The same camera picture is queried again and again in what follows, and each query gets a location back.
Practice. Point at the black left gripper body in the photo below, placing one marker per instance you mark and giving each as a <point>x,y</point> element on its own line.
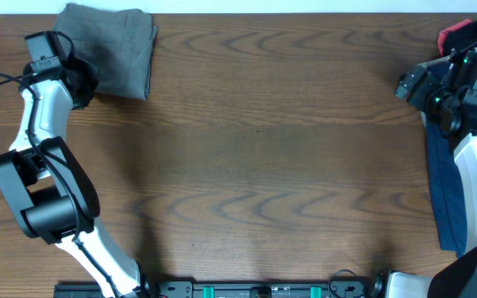
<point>89,75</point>

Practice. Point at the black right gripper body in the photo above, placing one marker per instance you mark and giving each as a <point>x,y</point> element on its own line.
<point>428,93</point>

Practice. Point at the grey shorts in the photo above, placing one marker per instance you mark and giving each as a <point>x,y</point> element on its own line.
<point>120,44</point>

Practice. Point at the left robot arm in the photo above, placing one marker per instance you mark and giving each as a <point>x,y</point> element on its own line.
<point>47,190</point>

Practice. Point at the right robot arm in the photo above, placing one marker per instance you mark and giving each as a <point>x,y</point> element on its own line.
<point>459,279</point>

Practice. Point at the black garment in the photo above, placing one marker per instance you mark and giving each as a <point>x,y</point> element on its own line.
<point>457,37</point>

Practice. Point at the red garment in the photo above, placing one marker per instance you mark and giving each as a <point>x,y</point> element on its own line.
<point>457,37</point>

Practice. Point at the navy blue shorts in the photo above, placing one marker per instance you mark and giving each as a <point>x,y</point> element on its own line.
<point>446,190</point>

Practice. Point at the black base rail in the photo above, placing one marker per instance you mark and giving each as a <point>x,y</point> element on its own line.
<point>342,284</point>

